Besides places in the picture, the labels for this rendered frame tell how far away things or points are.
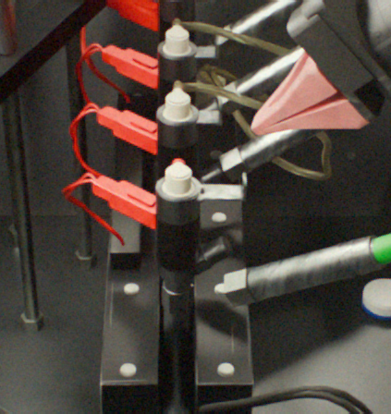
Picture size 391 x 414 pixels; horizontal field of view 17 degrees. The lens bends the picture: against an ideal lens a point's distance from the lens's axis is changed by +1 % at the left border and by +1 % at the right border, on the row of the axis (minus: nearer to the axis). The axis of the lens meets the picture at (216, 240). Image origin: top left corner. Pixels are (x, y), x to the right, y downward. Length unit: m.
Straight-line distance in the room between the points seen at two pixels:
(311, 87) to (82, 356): 0.44
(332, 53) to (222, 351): 0.26
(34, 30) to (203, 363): 0.28
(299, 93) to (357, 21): 0.05
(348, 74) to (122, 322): 0.28
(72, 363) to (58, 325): 0.05
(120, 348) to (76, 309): 0.25
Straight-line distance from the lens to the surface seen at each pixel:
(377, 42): 0.67
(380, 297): 1.10
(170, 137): 0.84
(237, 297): 0.70
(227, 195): 0.78
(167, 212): 0.78
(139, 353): 0.85
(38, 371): 1.05
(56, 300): 1.11
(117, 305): 0.88
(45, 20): 0.95
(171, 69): 0.91
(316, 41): 0.67
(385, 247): 0.65
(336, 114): 0.70
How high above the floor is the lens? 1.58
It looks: 40 degrees down
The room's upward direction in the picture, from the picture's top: 2 degrees clockwise
